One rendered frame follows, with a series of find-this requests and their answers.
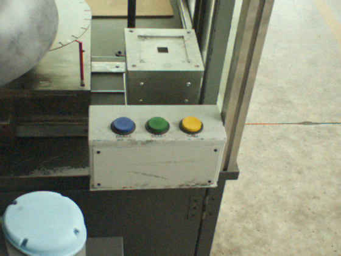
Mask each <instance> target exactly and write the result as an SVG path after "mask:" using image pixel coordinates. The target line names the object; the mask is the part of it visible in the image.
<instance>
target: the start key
mask: <svg viewBox="0 0 341 256"><path fill-rule="evenodd" d="M148 128H149V129H150V130H152V131H154V132H162V131H164V130H166V129H167V121H166V120H165V119H164V118H161V117H154V118H150V120H149V122H148Z"/></svg>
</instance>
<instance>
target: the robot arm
mask: <svg viewBox="0 0 341 256"><path fill-rule="evenodd" d="M58 22H59V17H58V8H57V6H56V3H55V0H0V86H1V85H4V84H7V83H9V82H10V81H12V80H15V79H17V78H18V77H20V76H22V75H23V74H25V73H26V72H27V71H29V70H31V69H32V67H34V66H35V65H36V64H37V63H39V62H40V61H41V59H42V58H43V57H44V56H45V55H46V54H47V52H48V51H49V50H50V49H51V46H52V45H53V43H54V41H55V37H56V35H57V32H58ZM85 251H86V227H85V225H84V222H83V215H82V212H81V211H80V209H79V208H78V206H77V205H76V204H75V203H74V202H73V201H72V200H70V199H69V198H67V197H64V196H62V195H61V194H58V193H55V192H51V191H48V192H47V191H37V192H33V193H27V194H24V195H22V196H20V197H19V198H17V199H15V200H14V201H13V204H12V205H9V206H8V207H7V209H6V210H5V213H4V214H3V216H0V256H86V253H85Z"/></svg>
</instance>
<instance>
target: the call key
mask: <svg viewBox="0 0 341 256"><path fill-rule="evenodd" d="M201 125H202V123H201V122H200V120H199V119H198V118H195V117H193V116H189V117H186V118H184V119H183V120H182V128H184V130H187V131H190V132H195V131H198V130H200V128H201Z"/></svg>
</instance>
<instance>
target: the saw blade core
mask: <svg viewBox="0 0 341 256"><path fill-rule="evenodd" d="M55 3H56V6H57V8H58V17H59V22H58V32H57V35H56V37H55V41H54V43H53V45H52V46H51V49H50V50H49V51H51V50H56V49H59V48H61V47H63V46H66V45H68V44H70V43H73V42H74V41H75V40H76V39H78V38H80V37H81V36H82V35H83V34H84V33H85V32H86V31H87V29H88V28H89V26H90V24H91V10H90V7H89V5H88V4H87V3H86V2H85V0H55ZM66 39H69V40H70V41H72V42H68V41H66ZM59 43H61V44H59Z"/></svg>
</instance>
